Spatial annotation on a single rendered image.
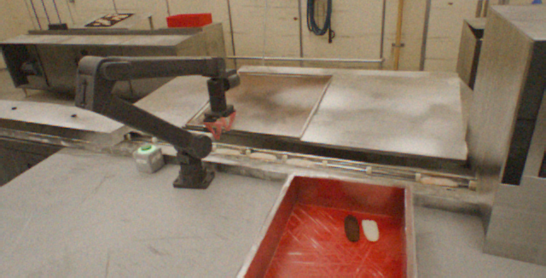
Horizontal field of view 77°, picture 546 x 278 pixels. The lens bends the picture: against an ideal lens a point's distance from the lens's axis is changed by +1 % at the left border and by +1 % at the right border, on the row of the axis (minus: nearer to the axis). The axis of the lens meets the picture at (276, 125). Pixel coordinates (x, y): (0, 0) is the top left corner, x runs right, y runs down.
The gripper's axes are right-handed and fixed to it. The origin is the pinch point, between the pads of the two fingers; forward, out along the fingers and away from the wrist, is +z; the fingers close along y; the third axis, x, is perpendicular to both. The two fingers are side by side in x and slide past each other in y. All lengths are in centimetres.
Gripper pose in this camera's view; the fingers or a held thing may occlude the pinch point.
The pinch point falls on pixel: (222, 132)
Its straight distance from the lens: 123.5
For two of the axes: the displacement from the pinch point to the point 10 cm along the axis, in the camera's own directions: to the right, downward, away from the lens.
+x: -9.3, -1.0, 3.7
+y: 3.7, -4.0, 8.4
